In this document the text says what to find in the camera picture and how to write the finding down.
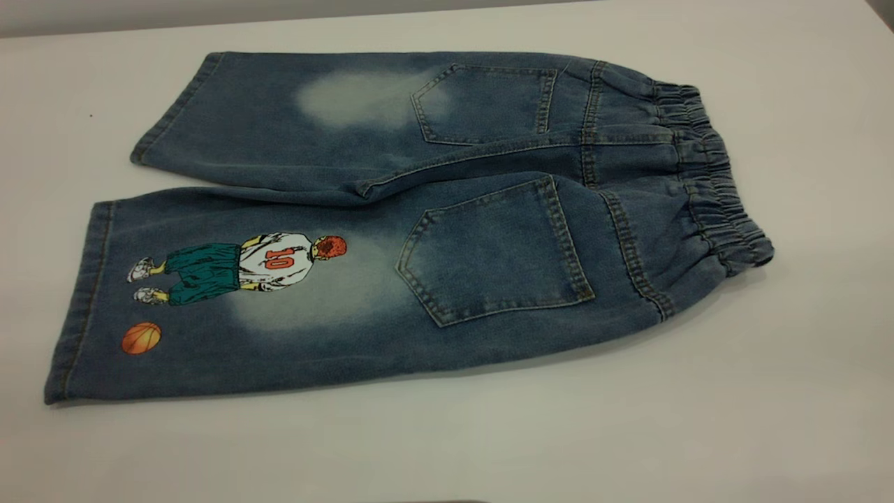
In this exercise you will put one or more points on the blue denim printed shorts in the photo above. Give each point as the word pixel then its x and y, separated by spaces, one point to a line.
pixel 489 244

